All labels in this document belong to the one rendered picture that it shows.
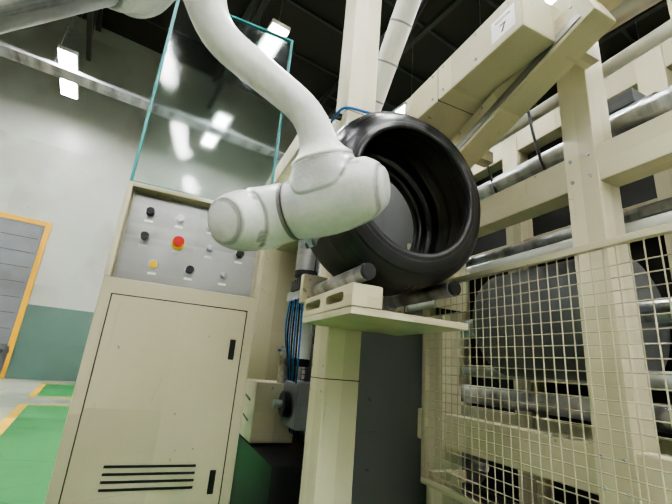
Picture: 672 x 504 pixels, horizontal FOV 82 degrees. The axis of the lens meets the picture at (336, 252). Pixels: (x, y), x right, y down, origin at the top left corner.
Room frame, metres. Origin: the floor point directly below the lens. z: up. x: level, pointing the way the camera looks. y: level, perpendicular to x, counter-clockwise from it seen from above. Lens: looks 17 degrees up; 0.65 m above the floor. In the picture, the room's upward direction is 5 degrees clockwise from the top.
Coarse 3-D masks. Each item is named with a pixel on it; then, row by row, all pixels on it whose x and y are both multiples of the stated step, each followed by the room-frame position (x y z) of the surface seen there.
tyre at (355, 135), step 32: (352, 128) 0.95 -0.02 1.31; (384, 128) 0.96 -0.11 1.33; (416, 128) 1.01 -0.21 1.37; (384, 160) 1.27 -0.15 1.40; (416, 160) 1.24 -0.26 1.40; (448, 160) 1.08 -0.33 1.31; (416, 192) 1.33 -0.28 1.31; (448, 192) 1.24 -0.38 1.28; (416, 224) 1.34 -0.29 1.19; (448, 224) 1.28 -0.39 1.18; (320, 256) 1.13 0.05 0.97; (352, 256) 1.00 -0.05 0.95; (384, 256) 0.98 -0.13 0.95; (416, 256) 1.01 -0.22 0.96; (448, 256) 1.06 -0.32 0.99; (384, 288) 1.11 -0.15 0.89; (416, 288) 1.09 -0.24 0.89
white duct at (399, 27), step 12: (408, 0) 1.50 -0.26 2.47; (420, 0) 1.52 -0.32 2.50; (396, 12) 1.55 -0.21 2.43; (408, 12) 1.54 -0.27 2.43; (396, 24) 1.57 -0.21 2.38; (408, 24) 1.57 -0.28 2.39; (384, 36) 1.65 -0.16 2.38; (396, 36) 1.60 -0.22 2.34; (384, 48) 1.65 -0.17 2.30; (396, 48) 1.64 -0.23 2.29; (384, 60) 1.68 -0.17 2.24; (396, 60) 1.68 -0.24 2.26; (384, 72) 1.71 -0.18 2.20; (384, 84) 1.75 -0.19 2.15; (384, 96) 1.80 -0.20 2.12
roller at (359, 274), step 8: (368, 264) 0.96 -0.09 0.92; (344, 272) 1.06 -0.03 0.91; (352, 272) 1.00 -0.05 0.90; (360, 272) 0.96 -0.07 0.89; (368, 272) 0.96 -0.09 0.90; (328, 280) 1.16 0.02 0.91; (336, 280) 1.10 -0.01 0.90; (344, 280) 1.05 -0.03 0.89; (352, 280) 1.02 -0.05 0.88; (360, 280) 0.99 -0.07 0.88; (320, 288) 1.21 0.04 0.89; (328, 288) 1.16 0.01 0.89
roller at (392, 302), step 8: (424, 288) 1.18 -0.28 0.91; (432, 288) 1.14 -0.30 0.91; (440, 288) 1.10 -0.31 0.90; (448, 288) 1.07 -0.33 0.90; (456, 288) 1.07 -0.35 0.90; (392, 296) 1.35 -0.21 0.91; (400, 296) 1.29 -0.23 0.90; (408, 296) 1.25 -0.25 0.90; (416, 296) 1.21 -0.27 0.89; (424, 296) 1.18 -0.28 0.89; (432, 296) 1.14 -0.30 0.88; (440, 296) 1.12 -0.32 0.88; (448, 296) 1.10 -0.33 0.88; (392, 304) 1.35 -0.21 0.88; (400, 304) 1.31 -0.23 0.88; (408, 304) 1.28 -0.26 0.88
